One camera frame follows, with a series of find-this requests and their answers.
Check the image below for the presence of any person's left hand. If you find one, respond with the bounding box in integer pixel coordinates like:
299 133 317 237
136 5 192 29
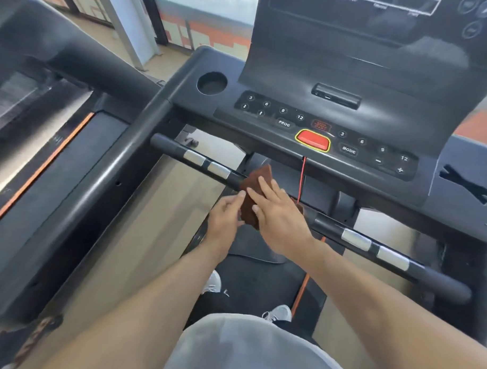
203 190 250 253

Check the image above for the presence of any person's left grey shoe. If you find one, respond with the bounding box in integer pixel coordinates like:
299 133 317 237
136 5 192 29
200 270 223 295

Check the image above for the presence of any orange patterned parapet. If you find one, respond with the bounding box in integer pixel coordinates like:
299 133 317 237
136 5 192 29
41 0 487 165

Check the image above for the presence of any person's grey shoe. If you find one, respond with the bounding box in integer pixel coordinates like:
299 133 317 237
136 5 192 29
200 270 223 295
262 304 293 324

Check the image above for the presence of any person's right hand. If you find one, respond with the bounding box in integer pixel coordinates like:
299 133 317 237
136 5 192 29
245 174 317 259

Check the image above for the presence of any white column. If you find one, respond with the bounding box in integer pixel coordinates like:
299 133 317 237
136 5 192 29
101 0 164 72

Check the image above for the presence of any person's right grey shoe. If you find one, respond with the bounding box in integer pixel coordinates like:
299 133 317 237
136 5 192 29
262 304 293 324

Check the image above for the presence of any person's left forearm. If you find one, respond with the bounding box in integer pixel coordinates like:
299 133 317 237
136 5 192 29
22 246 231 369

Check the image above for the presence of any black window frame post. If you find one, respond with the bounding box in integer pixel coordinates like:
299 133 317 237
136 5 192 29
141 0 171 47

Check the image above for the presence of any person's grey shirt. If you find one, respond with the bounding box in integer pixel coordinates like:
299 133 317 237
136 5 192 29
156 308 348 369

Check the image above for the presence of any person's right forearm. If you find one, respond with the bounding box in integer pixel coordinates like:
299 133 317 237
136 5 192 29
297 233 487 369

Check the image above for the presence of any brown microfibre cloth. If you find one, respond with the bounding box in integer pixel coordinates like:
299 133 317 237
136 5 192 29
239 162 306 231

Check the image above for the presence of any black treadmill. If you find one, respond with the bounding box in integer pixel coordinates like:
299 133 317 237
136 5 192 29
0 0 487 369
0 0 173 369

